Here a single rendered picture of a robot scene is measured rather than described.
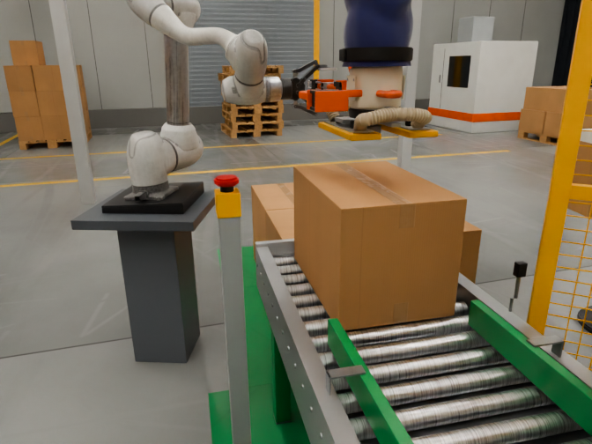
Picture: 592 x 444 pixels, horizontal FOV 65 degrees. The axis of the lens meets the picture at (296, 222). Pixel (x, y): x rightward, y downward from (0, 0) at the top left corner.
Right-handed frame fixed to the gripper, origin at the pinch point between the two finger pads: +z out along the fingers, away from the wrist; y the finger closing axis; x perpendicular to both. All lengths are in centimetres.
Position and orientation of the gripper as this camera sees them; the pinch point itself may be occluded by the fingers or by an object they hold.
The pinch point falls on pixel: (332, 87)
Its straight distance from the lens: 183.3
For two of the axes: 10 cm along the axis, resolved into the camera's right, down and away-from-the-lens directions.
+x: 2.4, 3.1, -9.2
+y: 0.1, 9.5, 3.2
